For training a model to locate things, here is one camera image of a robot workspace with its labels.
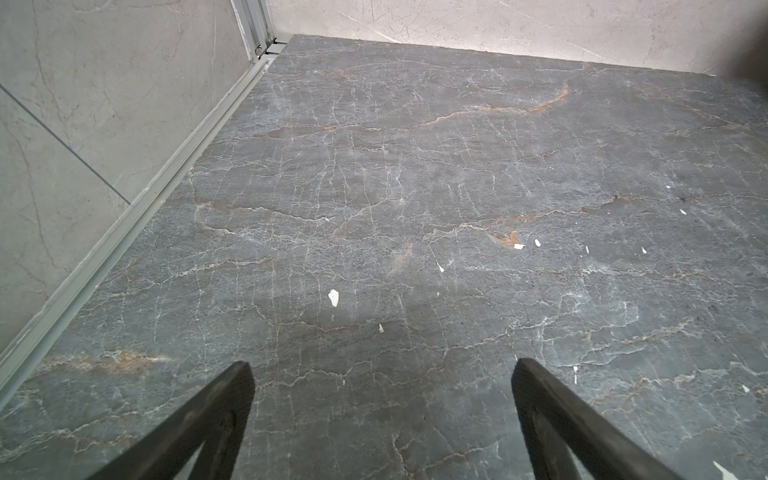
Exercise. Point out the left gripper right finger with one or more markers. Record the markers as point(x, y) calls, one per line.
point(559, 427)

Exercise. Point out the aluminium frame profile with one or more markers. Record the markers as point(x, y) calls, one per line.
point(105, 106)

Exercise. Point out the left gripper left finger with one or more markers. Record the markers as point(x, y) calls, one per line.
point(210, 427)

